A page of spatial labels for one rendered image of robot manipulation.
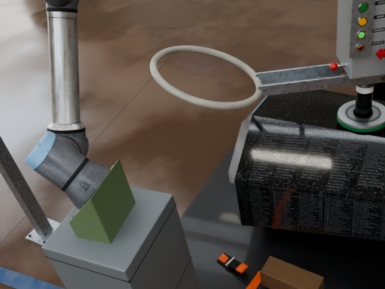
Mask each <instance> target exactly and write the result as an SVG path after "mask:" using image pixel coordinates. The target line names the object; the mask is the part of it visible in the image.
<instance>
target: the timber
mask: <svg viewBox="0 0 385 289"><path fill-rule="evenodd" d="M260 274H261V283H262V285H263V286H265V287H267V288H269V289H324V277H322V276H320V275H317V274H314V273H313V272H310V271H307V270H305V269H302V268H300V267H297V266H295V265H293V264H290V263H287V262H285V261H282V260H280V259H277V258H275V257H273V256H269V258H268V260H267V261H266V263H265V265H264V266H263V268H262V270H261V272H260Z"/></svg>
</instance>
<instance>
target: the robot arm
mask: <svg viewBox="0 0 385 289"><path fill-rule="evenodd" d="M44 1H45V2H46V13H47V17H48V42H49V67H50V92H51V105H52V122H51V124H50V125H48V126H47V130H48V131H47V132H46V133H45V135H44V136H43V137H42V138H41V139H40V141H39V142H38V143H37V144H36V146H35V147H34V149H32V151H31V152H30V154H29V155H28V156H27V158H26V159H25V163H26V164H27V165H28V166H29V167H30V168H31V169H32V170H34V171H36V172H37V173H38V174H40V175H41V176H43V177H44V178H45V179H47V180H48V181H49V182H51V183H52V184H54V185H55V186H57V187H58V188H59V189H61V190H62V191H63V192H65V193H66V194H67V195H68V197H69V198H70V200H71V201H72V203H73V204H74V206H75V207H76V208H77V209H79V210H80V209H81V208H82V207H83V206H84V205H85V204H86V203H87V201H88V200H89V199H90V197H91V196H92V195H93V194H94V192H95V191H96V190H97V189H98V187H99V186H100V185H101V183H102V182H103V180H104V179H105V178H106V176H107V175H108V173H109V172H110V170H111V169H110V168H109V167H108V166H105V165H102V164H99V163H96V162H92V161H90V160H89V159H88V158H87V157H86V155H87V153H88V150H89V142H88V138H87V136H86V130H85V125H84V124H83V123H82V122H81V120H80V88H79V69H78V32H77V15H78V7H77V5H78V3H79V0H44Z"/></svg>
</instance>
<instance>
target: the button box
mask: <svg viewBox="0 0 385 289"><path fill-rule="evenodd" d="M363 2H366V3H368V5H369V7H368V10H367V11H366V12H364V13H361V12H359V11H358V7H359V5H360V4H361V3H363ZM374 10H375V0H350V3H349V26H348V50H347V56H348V58H357V57H364V56H370V55H371V44H372V31H373V24H374ZM360 17H366V18H367V19H368V22H367V24H366V25H364V26H359V25H358V24H357V21H358V19H359V18H360ZM361 30H365V31H366V33H367V35H366V37H365V38H364V39H362V40H359V39H357V37H356V35H357V33H358V32H359V31H361ZM361 43H363V44H365V46H366V48H365V50H364V51H362V52H357V51H356V46H357V45H358V44H361Z"/></svg>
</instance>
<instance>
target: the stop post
mask: <svg viewBox="0 0 385 289"><path fill-rule="evenodd" d="M0 173H1V175H2V176H3V178H4V180H5V181H6V183H7V185H8V186H9V188H10V190H11V191H12V193H13V194H14V196H15V198H16V199H17V201H18V203H19V204H20V206H21V208H22V209H23V211H24V212H25V214H26V216H27V218H28V219H29V221H30V223H31V224H32V226H33V228H34V229H33V230H32V231H31V232H30V233H29V234H28V235H27V236H26V237H25V238H26V239H28V240H30V241H32V242H34V243H36V244H39V245H41V246H43V244H44V243H45V242H46V241H47V239H48V238H49V237H50V236H51V235H52V233H53V232H54V231H55V230H56V229H57V227H58V226H59V225H60V223H59V222H57V221H54V220H51V219H49V218H46V216H45V214H44V212H43V210H42V209H41V207H40V205H39V203H38V202H37V200H36V198H35V196H34V194H33V193H32V191H31V189H30V187H29V185H28V184H27V182H26V180H25V179H24V177H23V175H22V173H21V172H20V170H19V168H18V166H17V164H16V163H15V161H14V159H13V157H12V156H11V154H10V152H9V150H8V149H7V147H6V145H5V143H4V141H3V140H2V138H1V136H0Z"/></svg>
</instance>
